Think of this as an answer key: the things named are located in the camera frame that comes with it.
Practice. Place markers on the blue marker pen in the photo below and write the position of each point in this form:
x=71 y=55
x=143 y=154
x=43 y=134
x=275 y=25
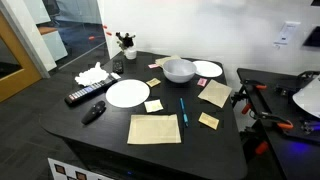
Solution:
x=183 y=111

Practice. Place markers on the large tan paper napkin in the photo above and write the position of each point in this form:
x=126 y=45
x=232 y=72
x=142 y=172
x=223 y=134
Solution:
x=154 y=129

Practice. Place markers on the white round bowl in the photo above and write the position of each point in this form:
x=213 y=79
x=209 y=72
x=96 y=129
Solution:
x=178 y=74

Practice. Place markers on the short black remote control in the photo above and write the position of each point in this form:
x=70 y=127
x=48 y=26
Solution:
x=118 y=66

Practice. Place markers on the pale yellow paper packet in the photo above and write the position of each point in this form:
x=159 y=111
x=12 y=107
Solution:
x=153 y=106

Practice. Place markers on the large white round plate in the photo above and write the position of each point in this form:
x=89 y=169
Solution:
x=127 y=93

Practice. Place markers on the small white round plate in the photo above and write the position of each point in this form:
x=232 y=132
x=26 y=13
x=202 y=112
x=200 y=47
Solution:
x=208 y=69

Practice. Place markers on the checkered calibration board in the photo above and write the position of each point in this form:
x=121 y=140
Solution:
x=63 y=170

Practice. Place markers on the cup with black utensils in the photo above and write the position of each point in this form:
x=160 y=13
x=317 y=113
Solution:
x=130 y=53

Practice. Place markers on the white wall panel device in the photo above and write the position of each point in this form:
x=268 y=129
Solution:
x=286 y=33

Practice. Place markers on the yellow sugar packet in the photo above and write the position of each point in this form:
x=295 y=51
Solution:
x=209 y=120

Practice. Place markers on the pink sweetener packet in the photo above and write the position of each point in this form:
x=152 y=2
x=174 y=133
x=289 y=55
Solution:
x=202 y=82

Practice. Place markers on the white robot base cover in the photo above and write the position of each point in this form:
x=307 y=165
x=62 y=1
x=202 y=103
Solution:
x=310 y=98

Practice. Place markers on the black perforated mounting board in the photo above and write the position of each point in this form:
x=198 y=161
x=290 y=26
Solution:
x=293 y=156

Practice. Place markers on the pink and white packet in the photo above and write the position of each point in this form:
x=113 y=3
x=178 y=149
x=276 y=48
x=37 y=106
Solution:
x=153 y=66

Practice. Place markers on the black wall screen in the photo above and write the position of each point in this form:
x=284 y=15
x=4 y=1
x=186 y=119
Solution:
x=314 y=37

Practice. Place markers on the small white paper packet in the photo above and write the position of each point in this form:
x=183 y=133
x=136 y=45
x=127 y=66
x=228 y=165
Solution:
x=115 y=75

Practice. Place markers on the white cabinet wooden top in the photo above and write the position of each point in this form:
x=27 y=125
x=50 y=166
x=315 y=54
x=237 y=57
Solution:
x=55 y=43

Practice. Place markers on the curved black pointer remote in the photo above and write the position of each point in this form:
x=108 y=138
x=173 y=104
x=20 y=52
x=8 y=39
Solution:
x=94 y=112

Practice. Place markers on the square brown paper napkin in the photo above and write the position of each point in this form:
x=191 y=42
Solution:
x=215 y=93

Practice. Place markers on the small tan paper packet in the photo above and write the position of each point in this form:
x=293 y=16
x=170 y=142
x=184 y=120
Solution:
x=153 y=82

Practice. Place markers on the long black TV remote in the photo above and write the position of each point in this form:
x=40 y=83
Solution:
x=86 y=91

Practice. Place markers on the tan napkin right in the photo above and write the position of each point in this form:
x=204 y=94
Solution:
x=164 y=60

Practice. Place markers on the crumpled white tissue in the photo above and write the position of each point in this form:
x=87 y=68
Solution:
x=91 y=76

